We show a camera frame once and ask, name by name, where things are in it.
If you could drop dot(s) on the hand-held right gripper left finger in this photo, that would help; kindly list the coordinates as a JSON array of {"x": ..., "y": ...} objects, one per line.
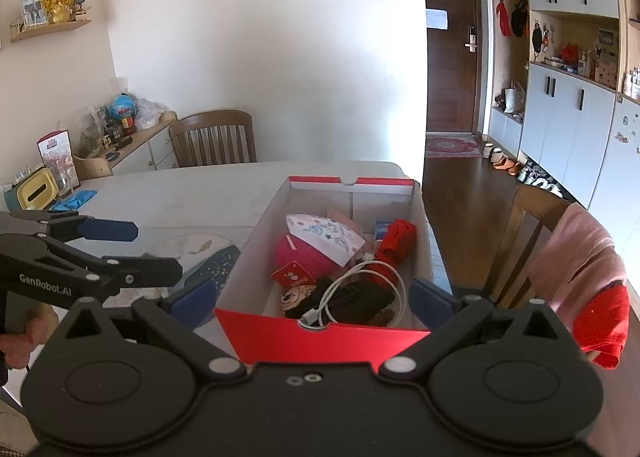
[{"x": 195, "y": 299}]

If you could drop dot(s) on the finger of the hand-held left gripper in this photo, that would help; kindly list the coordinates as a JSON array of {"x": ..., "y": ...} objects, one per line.
[
  {"x": 110, "y": 230},
  {"x": 150, "y": 271}
]

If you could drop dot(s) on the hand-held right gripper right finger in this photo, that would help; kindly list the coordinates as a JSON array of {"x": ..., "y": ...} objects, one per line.
[{"x": 432, "y": 302}]

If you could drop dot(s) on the brown scrunchie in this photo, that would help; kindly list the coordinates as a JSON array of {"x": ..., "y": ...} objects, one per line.
[{"x": 386, "y": 317}]

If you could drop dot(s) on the black cloth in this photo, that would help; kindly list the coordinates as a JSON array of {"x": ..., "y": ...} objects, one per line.
[{"x": 360, "y": 299}]

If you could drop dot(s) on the red knotted cloth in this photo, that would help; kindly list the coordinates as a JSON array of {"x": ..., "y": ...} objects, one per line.
[{"x": 397, "y": 237}]

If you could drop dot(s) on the small blue box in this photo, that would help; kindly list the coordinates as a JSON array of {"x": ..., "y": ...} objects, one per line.
[{"x": 381, "y": 228}]

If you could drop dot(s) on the cartoon plush toy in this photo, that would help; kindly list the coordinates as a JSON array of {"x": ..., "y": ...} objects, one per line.
[{"x": 292, "y": 299}]

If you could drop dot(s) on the pink plush ball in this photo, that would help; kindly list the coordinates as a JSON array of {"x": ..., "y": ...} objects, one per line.
[{"x": 300, "y": 257}]

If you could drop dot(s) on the red cardboard box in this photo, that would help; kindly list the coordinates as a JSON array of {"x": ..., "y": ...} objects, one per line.
[{"x": 325, "y": 342}]

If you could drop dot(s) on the pink fleece garment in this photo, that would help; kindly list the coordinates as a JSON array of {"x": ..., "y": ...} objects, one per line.
[{"x": 350, "y": 222}]

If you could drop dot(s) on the printed face mask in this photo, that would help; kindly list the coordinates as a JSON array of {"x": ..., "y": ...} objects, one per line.
[{"x": 325, "y": 237}]

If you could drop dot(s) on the person's left hand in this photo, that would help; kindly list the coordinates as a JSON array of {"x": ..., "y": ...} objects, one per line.
[{"x": 25, "y": 337}]

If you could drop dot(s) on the blue cloth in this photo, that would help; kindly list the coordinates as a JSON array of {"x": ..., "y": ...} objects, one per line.
[{"x": 75, "y": 199}]

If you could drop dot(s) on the yellow tissue box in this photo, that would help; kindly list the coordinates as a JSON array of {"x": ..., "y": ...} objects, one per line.
[{"x": 35, "y": 189}]

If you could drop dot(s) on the white wooden sideboard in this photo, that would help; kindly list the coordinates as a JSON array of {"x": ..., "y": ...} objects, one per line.
[{"x": 150, "y": 152}]

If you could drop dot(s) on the black remote control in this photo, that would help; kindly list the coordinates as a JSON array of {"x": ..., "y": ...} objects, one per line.
[{"x": 122, "y": 142}]

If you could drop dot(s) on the red stand card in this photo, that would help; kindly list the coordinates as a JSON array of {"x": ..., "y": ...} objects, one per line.
[{"x": 55, "y": 152}]

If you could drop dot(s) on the clear plastic container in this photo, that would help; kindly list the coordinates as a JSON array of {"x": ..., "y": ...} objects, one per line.
[{"x": 90, "y": 132}]

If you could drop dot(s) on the clear plastic bag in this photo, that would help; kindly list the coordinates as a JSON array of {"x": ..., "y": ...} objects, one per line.
[{"x": 148, "y": 112}]

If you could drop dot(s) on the wooden chair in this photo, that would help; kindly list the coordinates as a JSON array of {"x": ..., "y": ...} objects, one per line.
[
  {"x": 530, "y": 202},
  {"x": 210, "y": 119}
]

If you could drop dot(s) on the pink scarf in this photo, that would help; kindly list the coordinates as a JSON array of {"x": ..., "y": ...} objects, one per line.
[{"x": 575, "y": 252}]

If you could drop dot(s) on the row of shoes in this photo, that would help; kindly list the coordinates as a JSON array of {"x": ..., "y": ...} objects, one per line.
[{"x": 505, "y": 166}]

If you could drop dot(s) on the patterned red rug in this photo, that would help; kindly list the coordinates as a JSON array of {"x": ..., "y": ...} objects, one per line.
[{"x": 452, "y": 144}]

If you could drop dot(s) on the red folded garment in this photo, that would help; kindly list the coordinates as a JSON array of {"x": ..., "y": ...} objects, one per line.
[{"x": 602, "y": 327}]

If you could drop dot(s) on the white low cabinet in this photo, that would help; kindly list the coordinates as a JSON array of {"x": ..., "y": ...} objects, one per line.
[{"x": 502, "y": 132}]

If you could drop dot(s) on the white lower cabinet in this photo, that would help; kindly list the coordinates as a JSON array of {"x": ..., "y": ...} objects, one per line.
[{"x": 565, "y": 137}]

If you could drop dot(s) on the brown entrance door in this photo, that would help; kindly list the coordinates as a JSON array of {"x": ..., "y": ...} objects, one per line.
[{"x": 450, "y": 87}]

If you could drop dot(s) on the white tote bag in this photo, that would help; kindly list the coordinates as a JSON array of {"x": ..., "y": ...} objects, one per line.
[{"x": 512, "y": 99}]

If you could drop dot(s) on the small wooden model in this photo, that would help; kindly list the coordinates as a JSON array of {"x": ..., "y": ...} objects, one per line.
[{"x": 80, "y": 9}]

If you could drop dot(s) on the white sticker cabinet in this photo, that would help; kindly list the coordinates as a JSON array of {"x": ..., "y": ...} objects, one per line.
[{"x": 620, "y": 177}]

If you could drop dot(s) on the silver door lock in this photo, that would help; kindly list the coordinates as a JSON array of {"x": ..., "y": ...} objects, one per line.
[{"x": 470, "y": 37}]

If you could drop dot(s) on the black hanging doll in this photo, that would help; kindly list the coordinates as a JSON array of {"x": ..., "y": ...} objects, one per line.
[{"x": 537, "y": 39}]

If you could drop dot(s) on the red lantern ornament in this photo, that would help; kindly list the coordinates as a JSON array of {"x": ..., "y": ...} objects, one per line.
[{"x": 569, "y": 53}]

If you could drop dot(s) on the wooden toy house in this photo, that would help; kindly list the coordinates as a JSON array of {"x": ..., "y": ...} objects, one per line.
[{"x": 606, "y": 69}]

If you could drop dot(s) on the red hanging ornament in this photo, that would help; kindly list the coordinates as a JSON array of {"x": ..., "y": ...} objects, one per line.
[{"x": 503, "y": 17}]

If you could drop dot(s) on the black hanging bag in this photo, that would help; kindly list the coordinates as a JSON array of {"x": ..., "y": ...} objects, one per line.
[{"x": 520, "y": 17}]

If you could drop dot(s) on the printed picture card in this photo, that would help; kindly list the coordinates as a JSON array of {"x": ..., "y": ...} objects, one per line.
[{"x": 607, "y": 37}]

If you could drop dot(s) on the wooden wall shelf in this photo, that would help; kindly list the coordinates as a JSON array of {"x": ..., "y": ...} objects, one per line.
[{"x": 50, "y": 30}]

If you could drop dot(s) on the small photo frame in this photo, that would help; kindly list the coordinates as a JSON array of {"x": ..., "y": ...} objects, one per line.
[{"x": 32, "y": 12}]

